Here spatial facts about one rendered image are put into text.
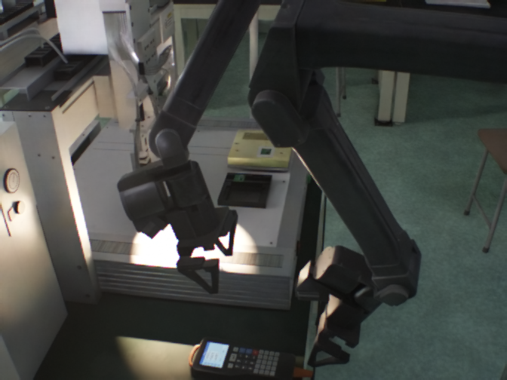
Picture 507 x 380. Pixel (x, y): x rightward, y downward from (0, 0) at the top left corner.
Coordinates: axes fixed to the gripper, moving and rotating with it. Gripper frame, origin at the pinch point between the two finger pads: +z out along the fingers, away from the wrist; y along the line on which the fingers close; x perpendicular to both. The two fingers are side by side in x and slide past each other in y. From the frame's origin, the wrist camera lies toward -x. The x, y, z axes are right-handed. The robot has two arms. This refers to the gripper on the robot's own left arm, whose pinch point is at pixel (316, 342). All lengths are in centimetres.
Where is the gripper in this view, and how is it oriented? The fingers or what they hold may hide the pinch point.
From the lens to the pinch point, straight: 104.6
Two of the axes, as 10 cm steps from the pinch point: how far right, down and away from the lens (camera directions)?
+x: 8.5, 5.0, 1.3
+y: -2.0, 5.5, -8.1
